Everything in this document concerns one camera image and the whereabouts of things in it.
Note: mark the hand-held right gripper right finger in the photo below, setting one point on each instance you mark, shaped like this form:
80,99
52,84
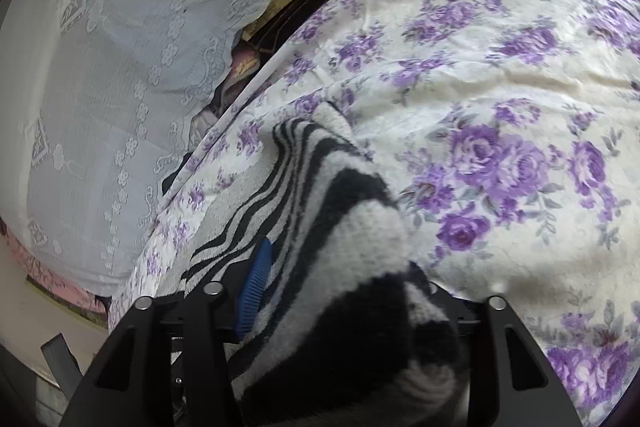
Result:
492,347

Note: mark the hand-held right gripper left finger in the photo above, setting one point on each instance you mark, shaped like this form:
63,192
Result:
255,282

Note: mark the pink patterned cloth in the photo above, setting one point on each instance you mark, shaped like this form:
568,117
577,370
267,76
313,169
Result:
245,64

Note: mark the purple floral bedsheet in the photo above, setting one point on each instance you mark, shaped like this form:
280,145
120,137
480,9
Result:
500,82

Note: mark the white lace cloth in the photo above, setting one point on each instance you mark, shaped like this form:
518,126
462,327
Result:
125,82

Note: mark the grey flat object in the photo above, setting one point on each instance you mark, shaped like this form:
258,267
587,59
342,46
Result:
60,362

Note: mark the black white striped knit sweater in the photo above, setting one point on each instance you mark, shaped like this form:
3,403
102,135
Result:
350,232

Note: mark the pink blanket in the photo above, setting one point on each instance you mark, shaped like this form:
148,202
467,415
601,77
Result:
50,279

